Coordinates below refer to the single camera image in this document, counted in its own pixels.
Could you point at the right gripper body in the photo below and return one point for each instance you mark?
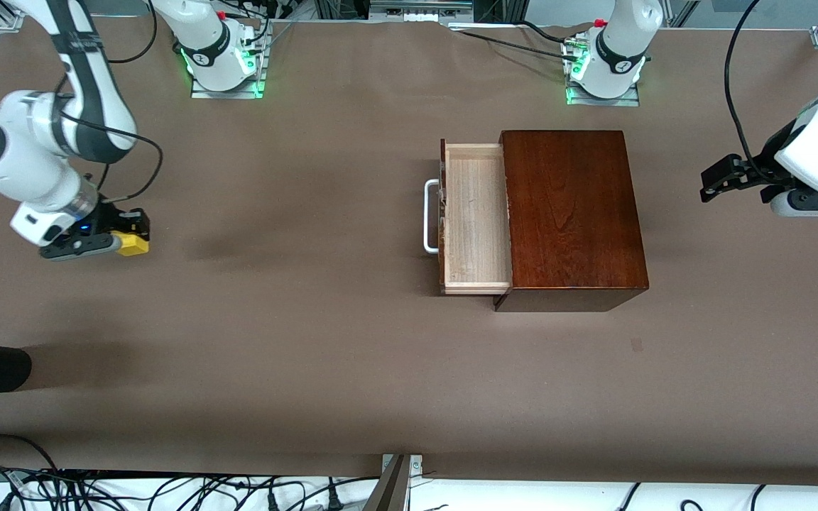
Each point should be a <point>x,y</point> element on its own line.
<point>106,216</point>

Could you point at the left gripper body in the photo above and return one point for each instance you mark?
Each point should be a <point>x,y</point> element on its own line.
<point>760,174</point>

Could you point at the yellow cube block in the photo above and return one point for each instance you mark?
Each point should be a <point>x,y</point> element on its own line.
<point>133,245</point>

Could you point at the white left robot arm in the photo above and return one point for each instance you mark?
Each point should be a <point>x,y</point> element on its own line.
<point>618,50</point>

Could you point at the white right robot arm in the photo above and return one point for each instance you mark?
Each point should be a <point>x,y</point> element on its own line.
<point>18,163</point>

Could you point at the dark brown wooden cabinet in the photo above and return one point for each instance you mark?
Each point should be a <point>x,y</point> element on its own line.
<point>572,213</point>

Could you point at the silver power strip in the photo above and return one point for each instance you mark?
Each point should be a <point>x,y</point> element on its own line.
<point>420,10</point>

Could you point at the grey diagonal metal bar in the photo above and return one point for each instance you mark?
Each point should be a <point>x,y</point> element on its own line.
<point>389,490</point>

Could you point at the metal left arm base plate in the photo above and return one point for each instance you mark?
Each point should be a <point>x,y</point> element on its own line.
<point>629,101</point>

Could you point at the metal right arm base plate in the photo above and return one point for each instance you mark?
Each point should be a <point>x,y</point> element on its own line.
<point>199,92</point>

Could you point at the small metal bracket plate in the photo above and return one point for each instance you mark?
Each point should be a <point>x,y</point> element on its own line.
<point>416,465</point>

